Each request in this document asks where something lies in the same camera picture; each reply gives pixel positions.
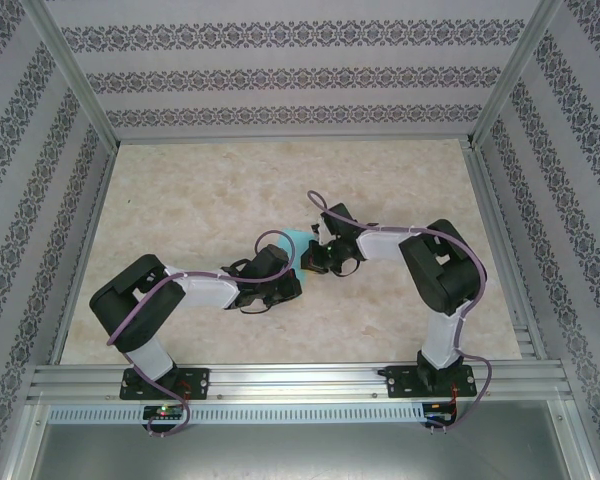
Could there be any long aluminium mounting rail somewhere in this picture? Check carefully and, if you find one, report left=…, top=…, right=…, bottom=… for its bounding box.
left=27, top=362, right=574, bottom=405

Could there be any grey metal panel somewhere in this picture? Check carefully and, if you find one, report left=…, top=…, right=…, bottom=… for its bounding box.
left=17, top=403, right=599, bottom=480

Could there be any circuit board with green light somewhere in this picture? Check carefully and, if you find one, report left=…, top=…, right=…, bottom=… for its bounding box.
left=143, top=405, right=184, bottom=421

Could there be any slotted grey cable duct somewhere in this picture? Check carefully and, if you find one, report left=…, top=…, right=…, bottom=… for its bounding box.
left=47, top=402, right=427, bottom=426

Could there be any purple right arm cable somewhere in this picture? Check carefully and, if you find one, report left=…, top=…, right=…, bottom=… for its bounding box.
left=306, top=189, right=494, bottom=435

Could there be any light blue paper sheet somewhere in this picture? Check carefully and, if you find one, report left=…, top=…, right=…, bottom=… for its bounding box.
left=274, top=227, right=315, bottom=274

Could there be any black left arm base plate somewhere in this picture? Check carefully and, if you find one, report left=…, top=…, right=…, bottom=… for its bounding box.
left=121, top=367, right=211, bottom=402

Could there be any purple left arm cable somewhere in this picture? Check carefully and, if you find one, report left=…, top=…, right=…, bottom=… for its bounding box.
left=107, top=228, right=297, bottom=440

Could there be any aluminium side rail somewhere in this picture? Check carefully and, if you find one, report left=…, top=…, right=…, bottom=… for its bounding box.
left=48, top=142, right=119, bottom=365
left=462, top=142, right=550, bottom=361

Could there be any aluminium frame post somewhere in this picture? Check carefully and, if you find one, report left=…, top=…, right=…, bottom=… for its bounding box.
left=468, top=0, right=566, bottom=149
left=22, top=0, right=119, bottom=149

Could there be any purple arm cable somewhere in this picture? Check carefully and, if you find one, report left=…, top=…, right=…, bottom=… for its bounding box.
left=107, top=228, right=297, bottom=440
left=306, top=189, right=494, bottom=435

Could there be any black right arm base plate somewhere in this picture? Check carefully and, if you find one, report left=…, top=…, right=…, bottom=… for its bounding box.
left=385, top=364, right=476, bottom=400

